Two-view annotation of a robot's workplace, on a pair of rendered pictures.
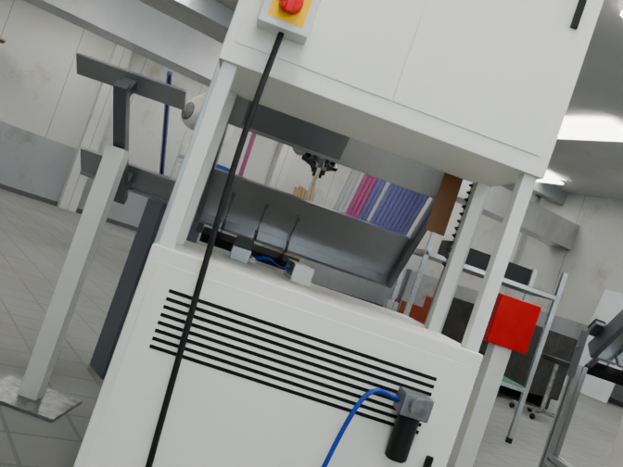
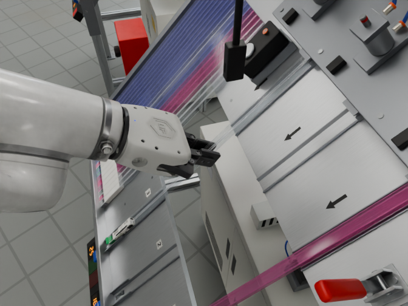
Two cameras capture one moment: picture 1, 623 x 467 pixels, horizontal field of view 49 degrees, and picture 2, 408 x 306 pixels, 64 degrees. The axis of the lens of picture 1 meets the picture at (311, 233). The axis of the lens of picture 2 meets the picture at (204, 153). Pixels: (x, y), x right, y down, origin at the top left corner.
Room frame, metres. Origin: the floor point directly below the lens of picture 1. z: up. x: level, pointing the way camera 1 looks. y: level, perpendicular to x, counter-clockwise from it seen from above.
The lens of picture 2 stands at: (2.15, 0.38, 1.36)
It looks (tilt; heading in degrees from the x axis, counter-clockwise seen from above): 50 degrees down; 260
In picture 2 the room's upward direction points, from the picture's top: straight up
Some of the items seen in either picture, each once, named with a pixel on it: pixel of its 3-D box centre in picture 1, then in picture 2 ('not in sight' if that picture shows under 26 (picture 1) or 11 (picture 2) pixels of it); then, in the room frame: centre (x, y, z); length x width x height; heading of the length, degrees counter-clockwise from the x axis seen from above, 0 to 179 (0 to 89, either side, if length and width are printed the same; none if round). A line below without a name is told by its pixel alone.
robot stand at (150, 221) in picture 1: (146, 291); not in sight; (2.69, 0.54, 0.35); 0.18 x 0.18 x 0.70; 33
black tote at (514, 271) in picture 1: (483, 262); not in sight; (4.38, -1.11, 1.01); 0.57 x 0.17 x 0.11; 96
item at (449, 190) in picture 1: (456, 168); not in sight; (1.70, -0.29, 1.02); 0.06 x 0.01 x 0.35; 96
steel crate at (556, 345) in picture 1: (502, 352); not in sight; (6.98, -2.23, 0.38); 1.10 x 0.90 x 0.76; 117
